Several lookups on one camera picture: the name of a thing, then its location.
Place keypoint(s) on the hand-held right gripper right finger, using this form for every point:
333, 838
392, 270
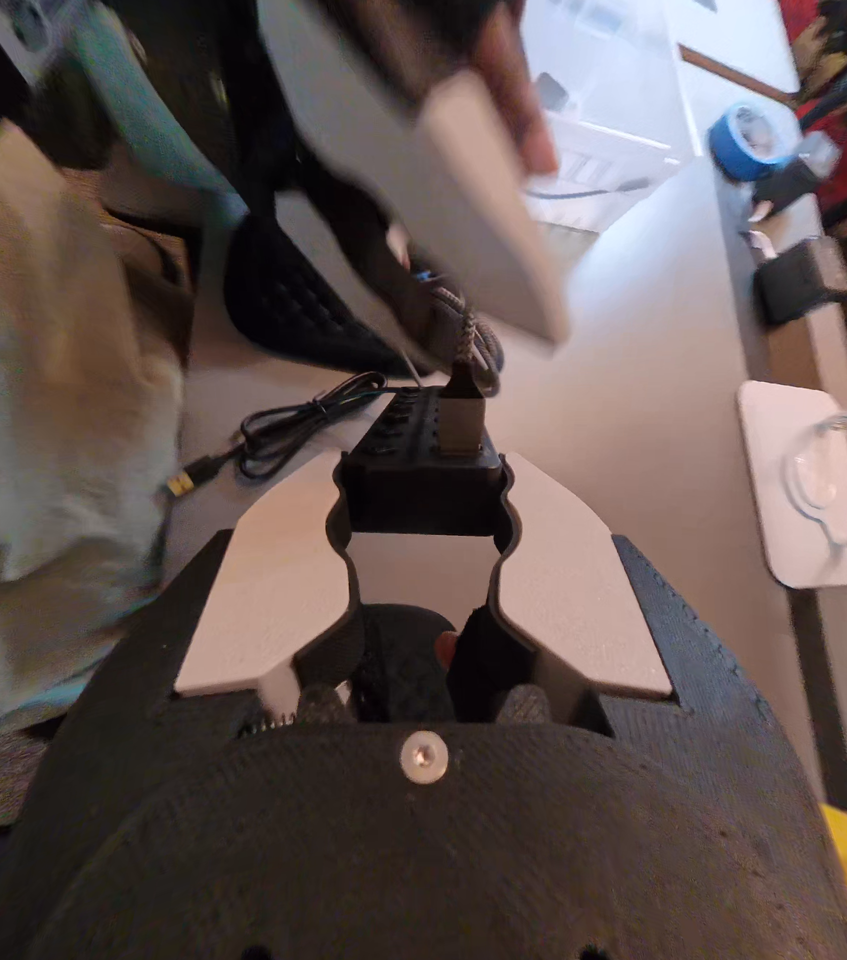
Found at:
581, 592

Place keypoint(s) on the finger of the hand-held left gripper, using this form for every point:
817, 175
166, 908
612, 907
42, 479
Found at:
408, 300
468, 210

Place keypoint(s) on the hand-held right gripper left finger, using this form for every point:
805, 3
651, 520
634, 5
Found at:
273, 585

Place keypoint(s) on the black usb hub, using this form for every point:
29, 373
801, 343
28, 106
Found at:
416, 495

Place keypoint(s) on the person's left hand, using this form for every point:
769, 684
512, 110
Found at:
513, 82

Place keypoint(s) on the black textured pad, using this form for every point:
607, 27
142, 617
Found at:
281, 300

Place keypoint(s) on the white rectangular tray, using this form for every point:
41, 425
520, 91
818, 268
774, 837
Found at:
768, 465

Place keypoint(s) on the blue tape roll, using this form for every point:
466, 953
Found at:
720, 146

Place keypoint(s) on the person's cream clothing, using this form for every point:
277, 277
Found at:
41, 420

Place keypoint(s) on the small black box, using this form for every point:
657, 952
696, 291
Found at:
798, 289

